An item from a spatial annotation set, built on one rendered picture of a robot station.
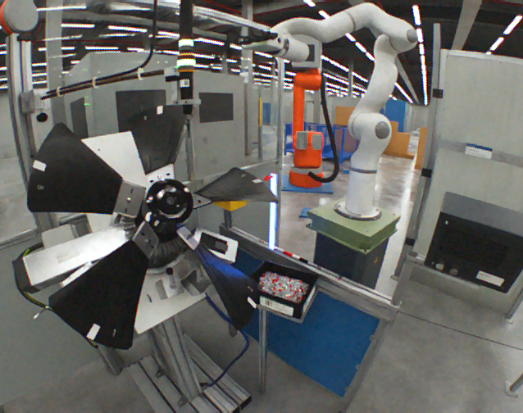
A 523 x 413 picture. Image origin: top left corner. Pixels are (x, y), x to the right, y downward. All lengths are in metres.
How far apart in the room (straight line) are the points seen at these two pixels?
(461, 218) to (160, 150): 0.80
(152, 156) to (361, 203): 0.80
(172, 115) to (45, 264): 0.55
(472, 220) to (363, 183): 0.52
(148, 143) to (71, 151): 0.24
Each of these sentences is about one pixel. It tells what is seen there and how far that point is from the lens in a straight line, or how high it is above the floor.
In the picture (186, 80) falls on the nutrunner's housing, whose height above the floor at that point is 1.50.
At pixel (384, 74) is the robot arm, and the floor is 1.59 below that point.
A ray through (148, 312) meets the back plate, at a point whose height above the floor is 0.87.
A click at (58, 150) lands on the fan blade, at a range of 0.67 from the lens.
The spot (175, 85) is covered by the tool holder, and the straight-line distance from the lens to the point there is 0.66.
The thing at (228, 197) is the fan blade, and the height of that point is 1.18.
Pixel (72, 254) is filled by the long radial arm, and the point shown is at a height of 1.12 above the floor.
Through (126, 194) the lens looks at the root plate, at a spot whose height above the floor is 1.24.
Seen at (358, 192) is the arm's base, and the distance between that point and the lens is 1.05.
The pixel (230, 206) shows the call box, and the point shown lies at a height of 1.01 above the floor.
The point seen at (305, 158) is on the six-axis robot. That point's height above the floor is 0.56.
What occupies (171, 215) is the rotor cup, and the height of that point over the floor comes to 1.19.
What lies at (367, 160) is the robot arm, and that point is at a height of 1.25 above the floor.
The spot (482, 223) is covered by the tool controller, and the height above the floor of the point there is 1.23.
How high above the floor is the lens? 1.43
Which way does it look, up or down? 23 degrees down
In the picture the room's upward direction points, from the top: straight up
